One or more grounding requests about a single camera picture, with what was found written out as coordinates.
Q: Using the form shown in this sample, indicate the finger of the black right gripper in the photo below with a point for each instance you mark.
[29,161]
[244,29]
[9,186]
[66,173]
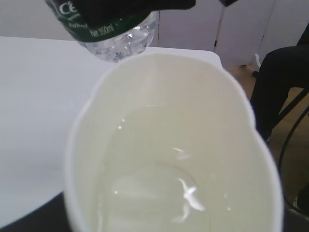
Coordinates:
[95,12]

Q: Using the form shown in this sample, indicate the clear plastic water bottle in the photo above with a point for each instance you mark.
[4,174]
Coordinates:
[112,41]

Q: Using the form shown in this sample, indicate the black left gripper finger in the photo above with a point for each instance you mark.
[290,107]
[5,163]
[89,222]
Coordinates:
[50,217]

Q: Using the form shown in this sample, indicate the black chair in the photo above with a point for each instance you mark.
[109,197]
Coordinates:
[281,70]

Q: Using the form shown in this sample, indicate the white paper cup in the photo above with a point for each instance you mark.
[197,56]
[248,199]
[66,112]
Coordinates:
[167,143]

